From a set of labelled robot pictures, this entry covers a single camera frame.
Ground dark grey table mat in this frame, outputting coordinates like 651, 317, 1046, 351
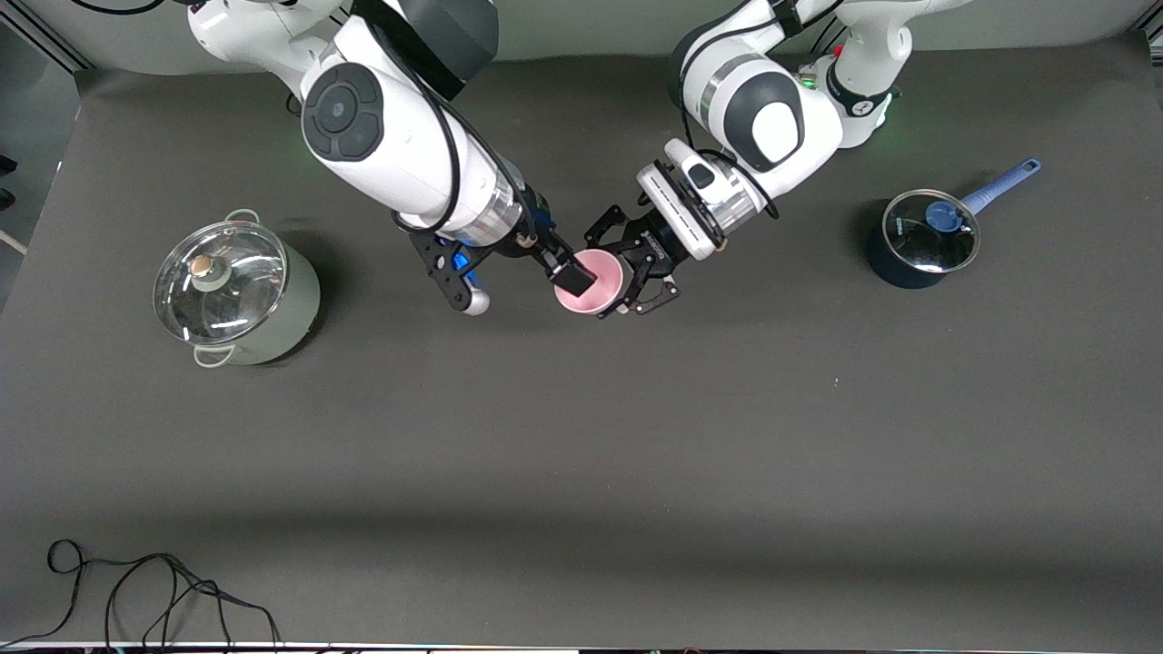
0, 36, 1163, 648

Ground glass lid with tan knob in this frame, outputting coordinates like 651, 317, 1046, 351
153, 221, 289, 346

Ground black cable along right arm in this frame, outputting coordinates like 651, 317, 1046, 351
359, 0, 464, 239

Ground dark blue saucepan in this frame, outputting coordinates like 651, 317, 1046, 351
866, 159, 1042, 290

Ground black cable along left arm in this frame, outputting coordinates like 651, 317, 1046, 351
677, 0, 850, 223

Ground pale grey stock pot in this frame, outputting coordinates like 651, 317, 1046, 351
154, 209, 321, 368

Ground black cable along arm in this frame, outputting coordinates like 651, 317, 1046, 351
677, 0, 850, 223
359, 0, 464, 239

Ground glass lid with blue knob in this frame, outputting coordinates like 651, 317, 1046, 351
882, 189, 980, 274

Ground thin black loose cable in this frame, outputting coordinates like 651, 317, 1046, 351
0, 539, 283, 650

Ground pink plastic cup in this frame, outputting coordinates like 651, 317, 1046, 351
554, 248, 625, 315

